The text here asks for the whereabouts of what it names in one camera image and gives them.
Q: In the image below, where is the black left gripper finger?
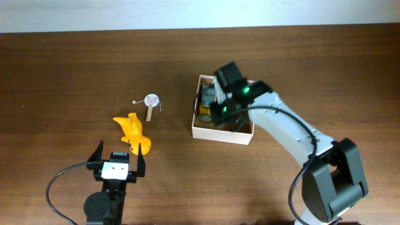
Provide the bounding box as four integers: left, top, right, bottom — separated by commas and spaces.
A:
134, 144, 146, 178
87, 140, 104, 163

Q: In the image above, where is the pink cardboard box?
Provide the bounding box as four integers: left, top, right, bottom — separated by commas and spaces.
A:
191, 75, 254, 145

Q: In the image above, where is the yellow grey toy truck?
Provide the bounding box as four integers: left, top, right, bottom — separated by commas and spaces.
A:
197, 84, 217, 120

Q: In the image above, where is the orange rubber dolphin toy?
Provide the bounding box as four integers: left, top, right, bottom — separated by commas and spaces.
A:
113, 112, 151, 155

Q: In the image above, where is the pig face rattle drum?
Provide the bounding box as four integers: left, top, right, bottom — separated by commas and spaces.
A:
132, 94, 162, 122

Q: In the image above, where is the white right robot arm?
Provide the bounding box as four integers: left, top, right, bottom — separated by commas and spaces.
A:
210, 80, 368, 224

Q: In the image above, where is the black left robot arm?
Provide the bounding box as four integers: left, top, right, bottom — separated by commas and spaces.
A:
83, 141, 146, 225

